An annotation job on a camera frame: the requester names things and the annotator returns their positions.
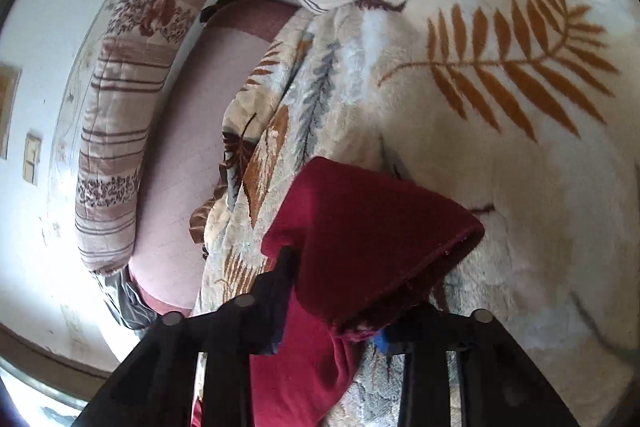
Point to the grey satin pillow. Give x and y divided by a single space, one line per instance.
127 302

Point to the patterned glass window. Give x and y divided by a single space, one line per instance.
45 407

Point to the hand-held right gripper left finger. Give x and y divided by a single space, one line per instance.
272 307

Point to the dark red garment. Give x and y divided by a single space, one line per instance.
360 227

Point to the leaf print fleece blanket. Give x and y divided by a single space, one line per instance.
500 207

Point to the rolled striped floral quilt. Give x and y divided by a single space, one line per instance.
125 107

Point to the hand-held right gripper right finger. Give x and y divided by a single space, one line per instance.
384 340

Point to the black cloth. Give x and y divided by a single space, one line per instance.
217 8

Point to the beige wall switch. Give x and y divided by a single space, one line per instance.
32 157

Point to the pink quilted bed sheet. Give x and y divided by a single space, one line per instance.
200 132

